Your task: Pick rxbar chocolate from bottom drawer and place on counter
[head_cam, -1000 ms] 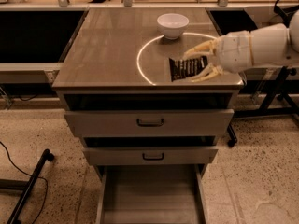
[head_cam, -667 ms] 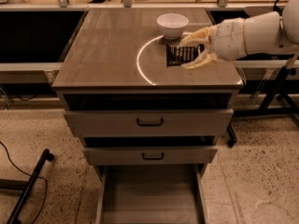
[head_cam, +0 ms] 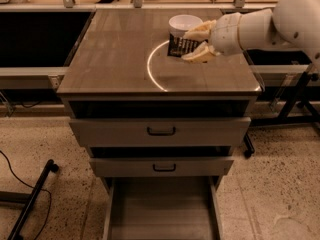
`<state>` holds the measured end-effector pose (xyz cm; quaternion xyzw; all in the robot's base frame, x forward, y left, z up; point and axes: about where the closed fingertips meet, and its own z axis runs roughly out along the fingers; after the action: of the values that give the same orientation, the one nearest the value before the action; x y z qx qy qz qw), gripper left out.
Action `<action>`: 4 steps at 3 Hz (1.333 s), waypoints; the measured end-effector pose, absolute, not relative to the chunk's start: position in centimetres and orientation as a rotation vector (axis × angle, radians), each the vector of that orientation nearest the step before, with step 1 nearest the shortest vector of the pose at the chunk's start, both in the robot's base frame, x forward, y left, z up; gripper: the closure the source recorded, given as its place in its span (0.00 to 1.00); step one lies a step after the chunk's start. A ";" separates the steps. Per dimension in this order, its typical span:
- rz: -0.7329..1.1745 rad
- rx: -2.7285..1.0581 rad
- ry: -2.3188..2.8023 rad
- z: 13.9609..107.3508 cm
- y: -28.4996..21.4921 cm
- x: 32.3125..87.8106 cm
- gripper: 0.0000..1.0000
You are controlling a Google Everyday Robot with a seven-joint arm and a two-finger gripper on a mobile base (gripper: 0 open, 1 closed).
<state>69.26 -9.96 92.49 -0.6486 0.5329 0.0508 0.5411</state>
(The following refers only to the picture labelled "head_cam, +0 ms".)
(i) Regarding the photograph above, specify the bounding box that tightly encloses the top drawer with handle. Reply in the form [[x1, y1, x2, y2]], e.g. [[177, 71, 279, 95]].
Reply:
[[70, 117, 251, 147]]

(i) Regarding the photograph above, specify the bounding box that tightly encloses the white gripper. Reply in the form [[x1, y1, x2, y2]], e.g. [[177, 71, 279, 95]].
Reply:
[[182, 13, 242, 63]]

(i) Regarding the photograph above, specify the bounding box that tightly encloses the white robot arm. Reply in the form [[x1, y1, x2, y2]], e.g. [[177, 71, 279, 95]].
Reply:
[[182, 0, 320, 68]]

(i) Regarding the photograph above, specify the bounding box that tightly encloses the black floor cable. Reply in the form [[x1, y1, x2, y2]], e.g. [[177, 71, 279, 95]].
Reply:
[[0, 150, 53, 240]]

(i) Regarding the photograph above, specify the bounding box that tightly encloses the middle drawer with handle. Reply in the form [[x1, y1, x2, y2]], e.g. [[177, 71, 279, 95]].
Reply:
[[89, 157, 233, 177]]

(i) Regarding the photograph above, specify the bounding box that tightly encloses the white ceramic bowl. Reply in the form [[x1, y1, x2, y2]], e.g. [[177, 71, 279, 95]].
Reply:
[[168, 14, 203, 37]]

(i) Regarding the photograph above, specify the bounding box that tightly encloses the wooden drawer cabinet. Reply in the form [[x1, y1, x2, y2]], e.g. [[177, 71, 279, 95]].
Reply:
[[56, 7, 263, 240]]

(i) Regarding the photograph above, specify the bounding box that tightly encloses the black metal stand leg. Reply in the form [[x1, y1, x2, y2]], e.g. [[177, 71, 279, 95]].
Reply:
[[0, 159, 59, 240]]

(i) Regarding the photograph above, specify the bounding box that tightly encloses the dark rxbar chocolate bar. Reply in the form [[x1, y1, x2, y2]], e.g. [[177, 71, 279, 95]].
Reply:
[[167, 34, 200, 57]]

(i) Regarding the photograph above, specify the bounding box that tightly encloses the drawer with handle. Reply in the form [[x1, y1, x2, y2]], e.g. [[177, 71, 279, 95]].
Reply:
[[89, 157, 233, 177], [70, 117, 251, 147]]

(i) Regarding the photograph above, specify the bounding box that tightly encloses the open bottom drawer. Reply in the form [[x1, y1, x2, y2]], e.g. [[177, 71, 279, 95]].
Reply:
[[102, 177, 223, 240]]

